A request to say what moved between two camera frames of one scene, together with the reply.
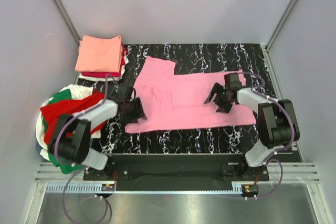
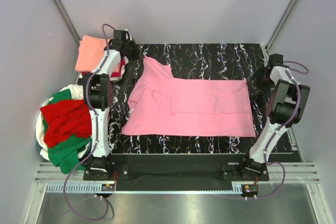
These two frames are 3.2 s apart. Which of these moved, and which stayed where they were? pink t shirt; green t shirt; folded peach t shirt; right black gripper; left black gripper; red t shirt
Moved: pink t shirt; right black gripper; left black gripper
Stayed: folded peach t shirt; green t shirt; red t shirt
